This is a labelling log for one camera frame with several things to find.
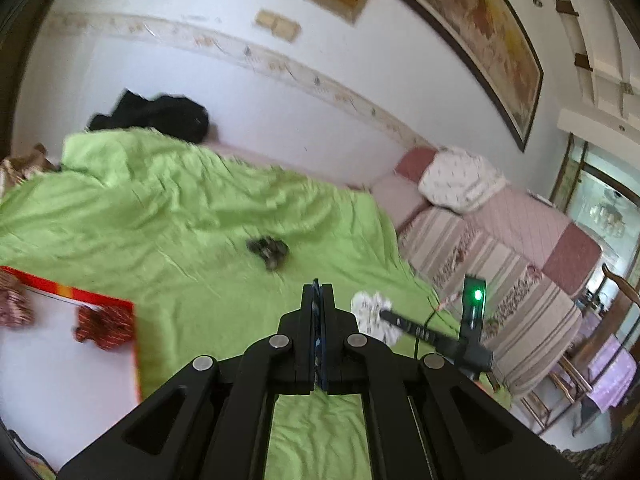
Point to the small beige wall switch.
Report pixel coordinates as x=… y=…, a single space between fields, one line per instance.
x=265 y=19

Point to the green blanket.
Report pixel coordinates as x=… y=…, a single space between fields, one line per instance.
x=150 y=210

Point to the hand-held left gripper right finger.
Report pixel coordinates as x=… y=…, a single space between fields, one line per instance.
x=330 y=340

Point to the red plaid scrunchie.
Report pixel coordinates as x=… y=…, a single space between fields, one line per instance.
x=14 y=306

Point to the white patterned scrunchie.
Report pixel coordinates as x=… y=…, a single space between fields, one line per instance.
x=367 y=310

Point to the white floral pillow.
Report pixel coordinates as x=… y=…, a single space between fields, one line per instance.
x=460 y=180

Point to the wide beige wall switch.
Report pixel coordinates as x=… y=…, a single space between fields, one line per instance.
x=287 y=29

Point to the framed landscape painting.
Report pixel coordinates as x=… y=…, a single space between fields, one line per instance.
x=480 y=25

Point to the brown patterned blanket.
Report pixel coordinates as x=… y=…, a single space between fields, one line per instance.
x=20 y=166

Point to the wooden chair with purple cushion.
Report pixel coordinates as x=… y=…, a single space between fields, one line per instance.
x=610 y=375

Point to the black clothing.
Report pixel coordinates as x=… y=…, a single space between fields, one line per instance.
x=155 y=115

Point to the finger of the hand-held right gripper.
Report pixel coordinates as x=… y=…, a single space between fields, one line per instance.
x=420 y=332

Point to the red tray with white inside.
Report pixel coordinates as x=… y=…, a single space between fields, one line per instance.
x=50 y=360

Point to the pink striped sofa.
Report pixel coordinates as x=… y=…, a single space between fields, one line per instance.
x=500 y=260

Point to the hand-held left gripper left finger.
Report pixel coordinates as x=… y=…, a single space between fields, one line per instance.
x=309 y=340

